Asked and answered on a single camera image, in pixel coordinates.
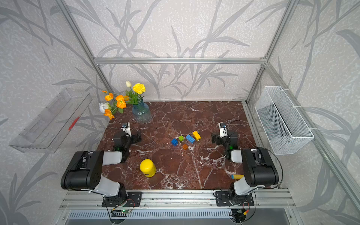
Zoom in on white wire basket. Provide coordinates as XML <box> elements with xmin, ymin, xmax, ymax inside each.
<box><xmin>255</xmin><ymin>86</ymin><xmax>314</xmax><ymax>155</ymax></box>

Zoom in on blue glass vase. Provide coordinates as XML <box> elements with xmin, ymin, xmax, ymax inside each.
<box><xmin>132</xmin><ymin>101</ymin><xmax>152</xmax><ymax>124</ymax></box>

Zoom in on artificial flower bouquet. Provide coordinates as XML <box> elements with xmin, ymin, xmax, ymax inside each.
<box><xmin>98</xmin><ymin>81</ymin><xmax>146</xmax><ymax>120</ymax></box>

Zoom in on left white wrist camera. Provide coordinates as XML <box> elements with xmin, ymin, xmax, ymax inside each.
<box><xmin>121</xmin><ymin>122</ymin><xmax>132</xmax><ymax>137</ymax></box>

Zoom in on clear plastic wall shelf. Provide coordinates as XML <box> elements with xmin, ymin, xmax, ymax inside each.
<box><xmin>9</xmin><ymin>88</ymin><xmax>92</xmax><ymax>153</ymax></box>

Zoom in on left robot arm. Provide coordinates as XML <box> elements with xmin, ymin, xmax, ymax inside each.
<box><xmin>61</xmin><ymin>131</ymin><xmax>142</xmax><ymax>198</ymax></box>

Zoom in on dark blue small lego brick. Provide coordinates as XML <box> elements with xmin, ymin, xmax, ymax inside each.
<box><xmin>171</xmin><ymin>138</ymin><xmax>179</xmax><ymax>146</ymax></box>

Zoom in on light blue long lego brick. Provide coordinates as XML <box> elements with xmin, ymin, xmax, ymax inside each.
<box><xmin>186</xmin><ymin>135</ymin><xmax>195</xmax><ymax>143</ymax></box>

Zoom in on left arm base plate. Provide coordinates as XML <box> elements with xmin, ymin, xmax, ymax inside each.
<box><xmin>102</xmin><ymin>191</ymin><xmax>142</xmax><ymax>208</ymax></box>

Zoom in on yellow long lego brick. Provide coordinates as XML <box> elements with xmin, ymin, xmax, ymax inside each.
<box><xmin>192</xmin><ymin>131</ymin><xmax>201</xmax><ymax>141</ymax></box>

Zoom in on aluminium front rail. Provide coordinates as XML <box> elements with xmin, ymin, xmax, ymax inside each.
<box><xmin>59</xmin><ymin>189</ymin><xmax>296</xmax><ymax>210</ymax></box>

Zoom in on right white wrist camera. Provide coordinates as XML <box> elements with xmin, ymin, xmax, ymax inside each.
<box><xmin>218</xmin><ymin>122</ymin><xmax>227</xmax><ymax>138</ymax></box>

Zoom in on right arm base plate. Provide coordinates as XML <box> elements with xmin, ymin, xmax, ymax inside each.
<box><xmin>212</xmin><ymin>189</ymin><xmax>255</xmax><ymax>207</ymax></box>

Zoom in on red marker pen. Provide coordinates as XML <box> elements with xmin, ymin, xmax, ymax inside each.
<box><xmin>68</xmin><ymin>117</ymin><xmax>80</xmax><ymax>131</ymax></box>

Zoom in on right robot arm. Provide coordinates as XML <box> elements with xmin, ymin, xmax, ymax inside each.
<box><xmin>211</xmin><ymin>129</ymin><xmax>281</xmax><ymax>199</ymax></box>

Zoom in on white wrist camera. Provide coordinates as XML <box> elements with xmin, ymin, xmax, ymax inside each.
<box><xmin>218</xmin><ymin>122</ymin><xmax>227</xmax><ymax>138</ymax></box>
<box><xmin>121</xmin><ymin>122</ymin><xmax>132</xmax><ymax>137</ymax></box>

